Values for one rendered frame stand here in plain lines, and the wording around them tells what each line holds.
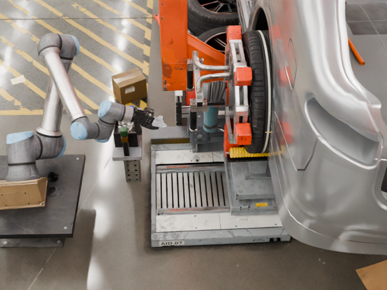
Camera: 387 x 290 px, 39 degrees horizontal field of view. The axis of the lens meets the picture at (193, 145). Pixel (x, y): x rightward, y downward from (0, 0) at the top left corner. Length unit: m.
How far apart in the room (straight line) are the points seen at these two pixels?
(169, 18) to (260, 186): 1.13
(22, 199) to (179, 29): 1.31
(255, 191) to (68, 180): 1.11
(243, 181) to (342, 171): 1.46
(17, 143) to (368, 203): 1.94
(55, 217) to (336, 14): 1.91
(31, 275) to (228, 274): 1.13
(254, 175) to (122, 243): 0.90
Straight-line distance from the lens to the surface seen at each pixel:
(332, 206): 2.13
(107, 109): 2.87
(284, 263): 3.32
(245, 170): 3.41
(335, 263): 3.38
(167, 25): 3.21
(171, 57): 3.34
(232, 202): 3.36
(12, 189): 3.16
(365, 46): 3.12
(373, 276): 3.38
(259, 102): 2.67
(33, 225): 3.18
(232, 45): 2.87
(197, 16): 4.30
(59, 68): 3.00
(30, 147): 3.21
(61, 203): 3.24
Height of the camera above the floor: 2.77
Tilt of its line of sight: 46 degrees down
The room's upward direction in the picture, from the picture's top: straight up
